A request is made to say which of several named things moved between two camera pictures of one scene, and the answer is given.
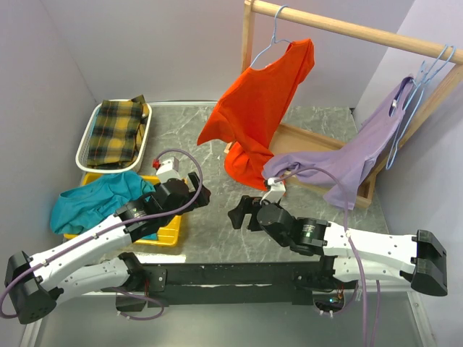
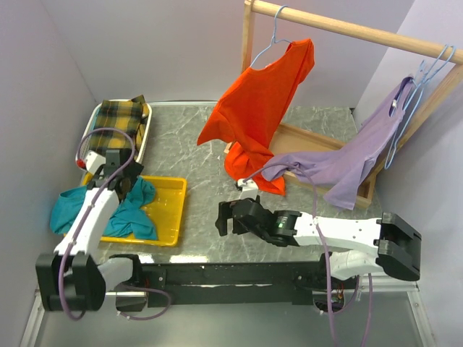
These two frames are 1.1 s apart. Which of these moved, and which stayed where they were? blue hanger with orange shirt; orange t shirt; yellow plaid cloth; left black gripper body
Moved: left black gripper body
Stayed: yellow plaid cloth; orange t shirt; blue hanger with orange shirt
